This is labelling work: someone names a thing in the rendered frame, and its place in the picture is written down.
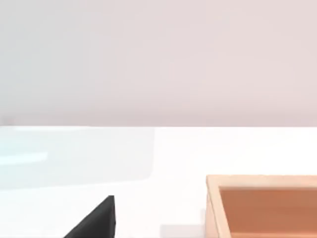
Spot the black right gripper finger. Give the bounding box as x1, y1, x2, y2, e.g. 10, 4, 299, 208
63, 195, 116, 238

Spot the shallow salmon-coloured box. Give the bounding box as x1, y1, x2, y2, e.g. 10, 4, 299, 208
205, 174, 317, 238

